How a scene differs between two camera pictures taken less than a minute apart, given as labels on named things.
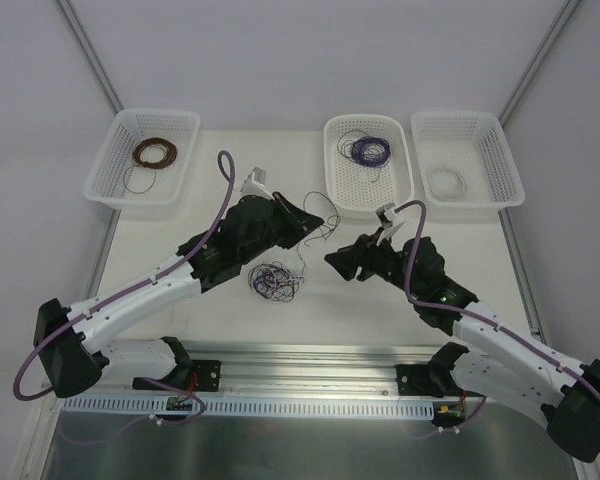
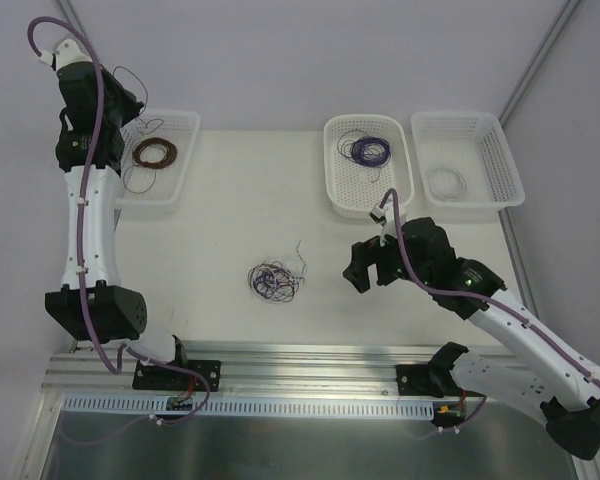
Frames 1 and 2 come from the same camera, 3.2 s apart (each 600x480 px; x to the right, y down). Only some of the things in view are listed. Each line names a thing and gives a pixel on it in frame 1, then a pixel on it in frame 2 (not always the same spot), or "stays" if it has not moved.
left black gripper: (284, 220) to (125, 100)
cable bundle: (274, 281) stays
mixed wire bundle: (305, 209) to (146, 103)
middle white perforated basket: (355, 190) stays
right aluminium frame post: (559, 26) stays
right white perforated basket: (465, 159) stays
